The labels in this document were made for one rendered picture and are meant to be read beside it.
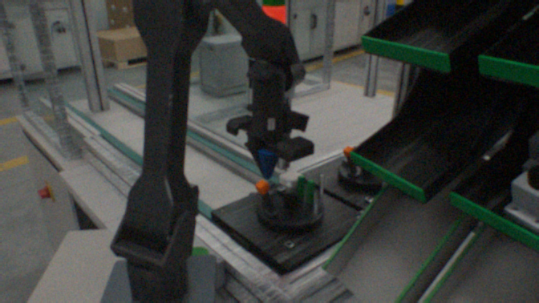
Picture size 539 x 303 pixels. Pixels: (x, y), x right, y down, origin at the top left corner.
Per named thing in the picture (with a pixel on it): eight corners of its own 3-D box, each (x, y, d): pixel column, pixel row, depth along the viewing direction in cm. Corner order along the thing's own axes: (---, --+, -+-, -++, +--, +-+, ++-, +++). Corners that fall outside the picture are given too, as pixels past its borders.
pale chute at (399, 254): (395, 333, 59) (381, 325, 57) (335, 276, 70) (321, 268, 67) (517, 172, 60) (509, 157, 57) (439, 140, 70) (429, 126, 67)
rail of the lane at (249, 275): (278, 351, 72) (279, 301, 67) (88, 167, 133) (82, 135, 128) (302, 333, 75) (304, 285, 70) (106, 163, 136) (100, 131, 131)
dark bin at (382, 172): (424, 205, 52) (414, 161, 48) (353, 163, 62) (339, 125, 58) (569, 80, 58) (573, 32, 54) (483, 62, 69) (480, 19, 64)
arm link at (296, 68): (285, 34, 67) (313, 26, 76) (240, 30, 70) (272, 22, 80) (283, 104, 71) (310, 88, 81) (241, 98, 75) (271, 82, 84)
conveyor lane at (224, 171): (286, 315, 79) (287, 272, 74) (108, 162, 136) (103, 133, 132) (380, 252, 95) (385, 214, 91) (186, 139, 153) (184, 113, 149)
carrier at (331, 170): (375, 224, 90) (382, 171, 84) (296, 181, 106) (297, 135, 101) (437, 187, 104) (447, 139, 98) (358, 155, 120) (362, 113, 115)
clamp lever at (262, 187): (270, 216, 84) (261, 188, 79) (264, 212, 85) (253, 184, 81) (283, 205, 85) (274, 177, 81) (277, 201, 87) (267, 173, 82)
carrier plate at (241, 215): (286, 277, 75) (286, 268, 74) (210, 219, 91) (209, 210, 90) (371, 226, 89) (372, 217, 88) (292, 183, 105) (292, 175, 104)
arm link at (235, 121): (291, 116, 66) (319, 108, 70) (222, 90, 79) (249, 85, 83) (289, 164, 69) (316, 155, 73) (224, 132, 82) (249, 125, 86)
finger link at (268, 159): (268, 155, 74) (293, 147, 77) (254, 149, 76) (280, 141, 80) (267, 191, 76) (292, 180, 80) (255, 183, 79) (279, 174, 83)
